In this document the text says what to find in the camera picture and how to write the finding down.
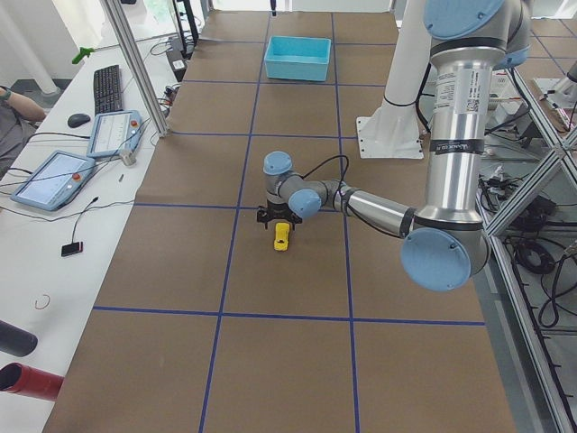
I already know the small black red device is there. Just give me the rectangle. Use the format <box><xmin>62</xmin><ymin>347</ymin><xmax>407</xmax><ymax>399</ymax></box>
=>
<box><xmin>60</xmin><ymin>242</ymin><xmax>83</xmax><ymax>257</ymax></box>

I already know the teach pendant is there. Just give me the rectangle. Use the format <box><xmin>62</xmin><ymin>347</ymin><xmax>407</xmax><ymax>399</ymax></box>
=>
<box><xmin>10</xmin><ymin>151</ymin><xmax>96</xmax><ymax>211</ymax></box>
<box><xmin>87</xmin><ymin>110</ymin><xmax>142</xmax><ymax>159</ymax></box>

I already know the light blue plastic bin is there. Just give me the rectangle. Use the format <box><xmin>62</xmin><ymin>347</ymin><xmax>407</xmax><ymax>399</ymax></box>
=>
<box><xmin>264</xmin><ymin>36</ymin><xmax>332</xmax><ymax>82</ymax></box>

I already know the near teach pendant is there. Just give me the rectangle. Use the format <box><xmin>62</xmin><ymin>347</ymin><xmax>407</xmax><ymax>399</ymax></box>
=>
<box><xmin>10</xmin><ymin>151</ymin><xmax>96</xmax><ymax>211</ymax></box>

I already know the black keyboard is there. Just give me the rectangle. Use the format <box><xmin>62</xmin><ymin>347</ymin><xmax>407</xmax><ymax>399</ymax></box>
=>
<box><xmin>93</xmin><ymin>64</ymin><xmax>124</xmax><ymax>115</ymax></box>

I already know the person in grey shirt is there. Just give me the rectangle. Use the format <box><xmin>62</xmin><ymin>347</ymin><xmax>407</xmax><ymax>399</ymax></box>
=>
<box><xmin>1</xmin><ymin>86</ymin><xmax>46</xmax><ymax>178</ymax></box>

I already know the black tube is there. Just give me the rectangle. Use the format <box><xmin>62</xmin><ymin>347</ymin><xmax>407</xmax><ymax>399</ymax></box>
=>
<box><xmin>0</xmin><ymin>321</ymin><xmax>38</xmax><ymax>357</ymax></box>

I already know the white desk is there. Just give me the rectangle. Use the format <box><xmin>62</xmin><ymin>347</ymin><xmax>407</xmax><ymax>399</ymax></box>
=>
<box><xmin>0</xmin><ymin>33</ymin><xmax>202</xmax><ymax>433</ymax></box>

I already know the red tube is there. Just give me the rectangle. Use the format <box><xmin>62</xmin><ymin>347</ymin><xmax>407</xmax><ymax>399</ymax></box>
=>
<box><xmin>1</xmin><ymin>363</ymin><xmax>64</xmax><ymax>401</ymax></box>

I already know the aluminium frame rail right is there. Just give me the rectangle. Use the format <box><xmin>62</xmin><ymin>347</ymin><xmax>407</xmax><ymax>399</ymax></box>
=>
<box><xmin>477</xmin><ymin>69</ymin><xmax>576</xmax><ymax>432</ymax></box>

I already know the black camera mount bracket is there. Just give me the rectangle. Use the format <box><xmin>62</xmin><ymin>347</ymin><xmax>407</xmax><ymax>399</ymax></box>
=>
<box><xmin>256</xmin><ymin>206</ymin><xmax>270</xmax><ymax>224</ymax></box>

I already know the black computer mouse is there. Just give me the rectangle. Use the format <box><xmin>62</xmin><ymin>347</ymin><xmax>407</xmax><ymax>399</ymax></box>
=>
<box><xmin>67</xmin><ymin>113</ymin><xmax>91</xmax><ymax>129</ymax></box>

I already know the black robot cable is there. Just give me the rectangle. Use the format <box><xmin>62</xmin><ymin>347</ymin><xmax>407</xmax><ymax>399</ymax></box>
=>
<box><xmin>300</xmin><ymin>154</ymin><xmax>434</xmax><ymax>235</ymax></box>

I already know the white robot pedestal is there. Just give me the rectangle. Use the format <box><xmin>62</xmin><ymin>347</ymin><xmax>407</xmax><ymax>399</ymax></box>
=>
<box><xmin>356</xmin><ymin>0</ymin><xmax>431</xmax><ymax>160</ymax></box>

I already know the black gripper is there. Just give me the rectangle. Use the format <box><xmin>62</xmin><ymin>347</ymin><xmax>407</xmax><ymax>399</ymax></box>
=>
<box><xmin>260</xmin><ymin>202</ymin><xmax>301</xmax><ymax>231</ymax></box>

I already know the far teach pendant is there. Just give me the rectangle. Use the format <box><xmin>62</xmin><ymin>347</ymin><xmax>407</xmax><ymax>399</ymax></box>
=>
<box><xmin>87</xmin><ymin>110</ymin><xmax>142</xmax><ymax>159</ymax></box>

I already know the yellow beetle toy car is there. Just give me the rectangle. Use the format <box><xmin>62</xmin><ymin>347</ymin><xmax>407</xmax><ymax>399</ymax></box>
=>
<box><xmin>273</xmin><ymin>222</ymin><xmax>291</xmax><ymax>252</ymax></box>

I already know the aluminium frame post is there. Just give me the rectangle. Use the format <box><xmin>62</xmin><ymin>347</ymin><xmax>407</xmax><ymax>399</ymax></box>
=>
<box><xmin>100</xmin><ymin>0</ymin><xmax>169</xmax><ymax>137</ymax></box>

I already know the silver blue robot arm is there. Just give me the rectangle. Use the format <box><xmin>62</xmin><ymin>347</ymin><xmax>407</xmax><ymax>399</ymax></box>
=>
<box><xmin>257</xmin><ymin>1</ymin><xmax>533</xmax><ymax>291</ymax></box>

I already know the green plastic handle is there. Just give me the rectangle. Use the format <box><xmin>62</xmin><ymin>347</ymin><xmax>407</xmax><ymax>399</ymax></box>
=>
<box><xmin>71</xmin><ymin>47</ymin><xmax>96</xmax><ymax>65</ymax></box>

